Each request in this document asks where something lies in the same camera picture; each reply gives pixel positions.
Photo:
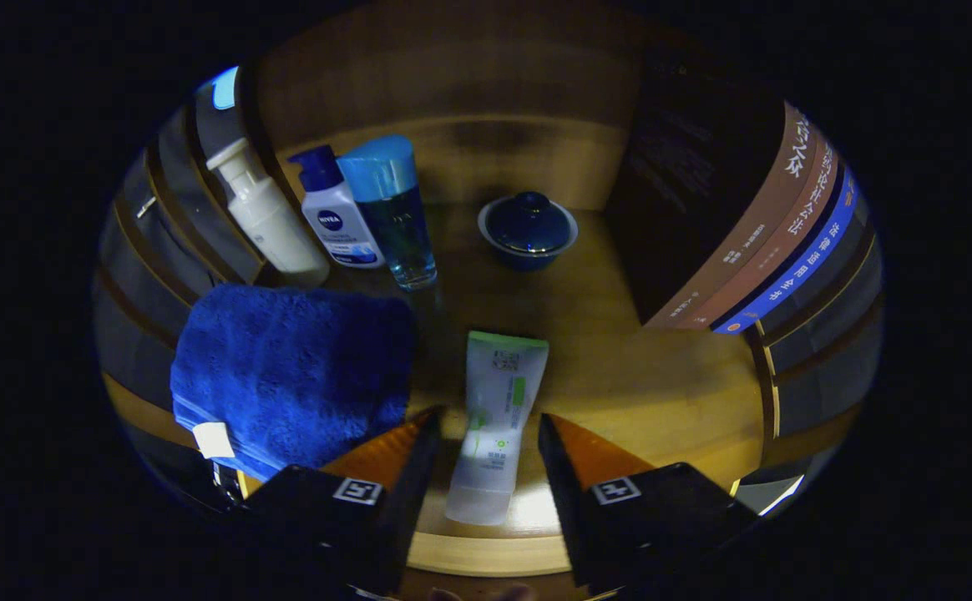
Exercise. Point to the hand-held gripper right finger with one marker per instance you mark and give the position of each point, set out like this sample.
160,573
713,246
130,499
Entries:
565,501

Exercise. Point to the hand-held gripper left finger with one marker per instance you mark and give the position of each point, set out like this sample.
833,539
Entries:
407,501

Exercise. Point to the white tube green cap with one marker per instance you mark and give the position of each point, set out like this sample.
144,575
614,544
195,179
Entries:
494,417

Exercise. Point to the wooden countertop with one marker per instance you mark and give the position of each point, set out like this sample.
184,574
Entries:
620,376

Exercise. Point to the wooden cabinet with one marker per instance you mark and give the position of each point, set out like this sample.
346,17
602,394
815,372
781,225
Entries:
494,83

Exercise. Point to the folded blue towel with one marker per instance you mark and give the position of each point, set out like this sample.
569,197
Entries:
286,376

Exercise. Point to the dark blue lidded teacup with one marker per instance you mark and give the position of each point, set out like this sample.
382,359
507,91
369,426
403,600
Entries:
528,229

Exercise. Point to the teal transparent bottle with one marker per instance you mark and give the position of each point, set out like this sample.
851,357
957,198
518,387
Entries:
398,225

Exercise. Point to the white bottle blue pump cap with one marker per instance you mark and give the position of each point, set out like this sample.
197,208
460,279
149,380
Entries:
336,225

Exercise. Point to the dark brown book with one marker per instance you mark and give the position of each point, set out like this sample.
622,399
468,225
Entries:
686,209

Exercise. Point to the blue book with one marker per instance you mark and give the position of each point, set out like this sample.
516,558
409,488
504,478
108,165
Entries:
803,271

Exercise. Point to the reddish brown book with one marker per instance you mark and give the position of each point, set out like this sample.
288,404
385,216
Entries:
787,238

